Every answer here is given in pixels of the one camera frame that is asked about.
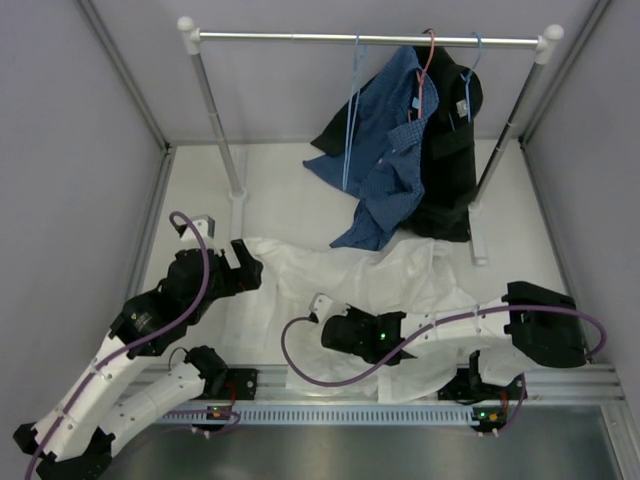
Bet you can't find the white shirt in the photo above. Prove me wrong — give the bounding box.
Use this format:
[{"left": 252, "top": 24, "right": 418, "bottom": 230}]
[{"left": 222, "top": 234, "right": 481, "bottom": 405}]

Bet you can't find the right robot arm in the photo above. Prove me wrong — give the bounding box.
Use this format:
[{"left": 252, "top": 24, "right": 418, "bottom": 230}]
[{"left": 311, "top": 281, "right": 587, "bottom": 404}]

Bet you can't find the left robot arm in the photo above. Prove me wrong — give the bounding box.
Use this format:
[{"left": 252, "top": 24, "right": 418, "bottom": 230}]
[{"left": 13, "top": 239, "right": 263, "bottom": 479}]

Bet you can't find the blue checked shirt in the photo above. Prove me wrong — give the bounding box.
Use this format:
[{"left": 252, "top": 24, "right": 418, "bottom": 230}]
[{"left": 303, "top": 46, "right": 439, "bottom": 251}]

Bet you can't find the black shirt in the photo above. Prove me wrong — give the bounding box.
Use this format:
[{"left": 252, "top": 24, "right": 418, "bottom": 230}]
[{"left": 311, "top": 46, "right": 484, "bottom": 243}]

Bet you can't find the empty light blue hanger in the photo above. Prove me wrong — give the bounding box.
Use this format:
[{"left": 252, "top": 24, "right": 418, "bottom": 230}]
[{"left": 341, "top": 32, "right": 367, "bottom": 193}]

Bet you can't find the blue hanger under black shirt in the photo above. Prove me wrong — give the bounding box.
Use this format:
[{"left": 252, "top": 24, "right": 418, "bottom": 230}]
[{"left": 460, "top": 32, "right": 483, "bottom": 124}]

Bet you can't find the metal clothes rack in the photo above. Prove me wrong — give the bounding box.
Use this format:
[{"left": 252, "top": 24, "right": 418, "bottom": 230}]
[{"left": 176, "top": 15, "right": 565, "bottom": 266}]

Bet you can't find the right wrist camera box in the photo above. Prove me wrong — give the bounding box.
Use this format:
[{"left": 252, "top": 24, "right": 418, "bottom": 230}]
[{"left": 309, "top": 293, "right": 348, "bottom": 324}]

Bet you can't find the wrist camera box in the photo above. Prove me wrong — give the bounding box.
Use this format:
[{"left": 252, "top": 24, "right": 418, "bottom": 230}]
[
  {"left": 309, "top": 293, "right": 348, "bottom": 324},
  {"left": 179, "top": 215, "right": 216, "bottom": 249}
]

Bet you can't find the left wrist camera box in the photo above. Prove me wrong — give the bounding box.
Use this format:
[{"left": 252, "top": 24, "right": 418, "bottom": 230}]
[{"left": 179, "top": 215, "right": 216, "bottom": 249}]

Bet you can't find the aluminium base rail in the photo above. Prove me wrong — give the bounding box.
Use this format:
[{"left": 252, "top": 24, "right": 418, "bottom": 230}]
[{"left": 119, "top": 363, "right": 626, "bottom": 404}]

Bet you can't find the perforated cable duct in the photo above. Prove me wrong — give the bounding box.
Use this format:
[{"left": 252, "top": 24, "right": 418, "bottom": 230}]
[{"left": 159, "top": 403, "right": 481, "bottom": 426}]

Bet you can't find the pink wire hanger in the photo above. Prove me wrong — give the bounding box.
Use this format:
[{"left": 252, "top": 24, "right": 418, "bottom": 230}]
[{"left": 407, "top": 28, "right": 437, "bottom": 122}]

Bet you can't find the aluminium frame post left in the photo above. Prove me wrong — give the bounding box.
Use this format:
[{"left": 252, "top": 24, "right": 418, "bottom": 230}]
[{"left": 73, "top": 0, "right": 170, "bottom": 152}]

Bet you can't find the aluminium frame post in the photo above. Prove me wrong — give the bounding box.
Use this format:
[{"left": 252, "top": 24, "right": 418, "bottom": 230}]
[
  {"left": 518, "top": 0, "right": 613, "bottom": 150},
  {"left": 73, "top": 0, "right": 170, "bottom": 152}
]

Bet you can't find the aluminium frame post right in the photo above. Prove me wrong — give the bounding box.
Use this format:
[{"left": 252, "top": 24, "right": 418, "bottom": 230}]
[{"left": 518, "top": 0, "right": 613, "bottom": 150}]

